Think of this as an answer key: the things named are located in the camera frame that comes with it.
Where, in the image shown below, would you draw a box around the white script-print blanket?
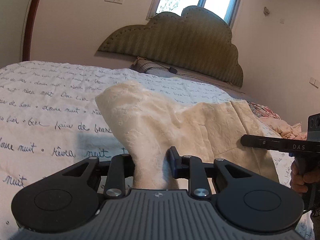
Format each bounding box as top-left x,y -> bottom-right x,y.
0,60 -> 315,240

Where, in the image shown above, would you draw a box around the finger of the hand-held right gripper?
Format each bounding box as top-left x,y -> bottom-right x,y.
240,134 -> 284,152

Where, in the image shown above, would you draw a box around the cream pants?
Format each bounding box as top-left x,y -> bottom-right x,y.
95,80 -> 280,190

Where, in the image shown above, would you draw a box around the green upholstered headboard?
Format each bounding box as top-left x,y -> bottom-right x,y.
97,5 -> 244,88

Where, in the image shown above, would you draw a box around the brown wooden frame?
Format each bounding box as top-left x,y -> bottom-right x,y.
22,0 -> 48,62

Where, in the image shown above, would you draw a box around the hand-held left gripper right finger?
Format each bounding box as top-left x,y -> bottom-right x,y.
167,146 -> 252,200

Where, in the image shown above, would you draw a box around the black white striped cloth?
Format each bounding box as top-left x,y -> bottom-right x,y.
249,104 -> 261,118

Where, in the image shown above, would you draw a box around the striped grey pillow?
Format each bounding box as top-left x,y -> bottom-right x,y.
139,59 -> 225,87

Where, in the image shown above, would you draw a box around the pink floral cloth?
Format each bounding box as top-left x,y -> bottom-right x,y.
247,101 -> 308,140

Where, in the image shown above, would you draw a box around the person's right hand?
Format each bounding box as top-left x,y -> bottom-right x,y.
290,159 -> 313,196

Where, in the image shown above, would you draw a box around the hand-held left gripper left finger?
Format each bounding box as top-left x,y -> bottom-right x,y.
61,154 -> 135,200

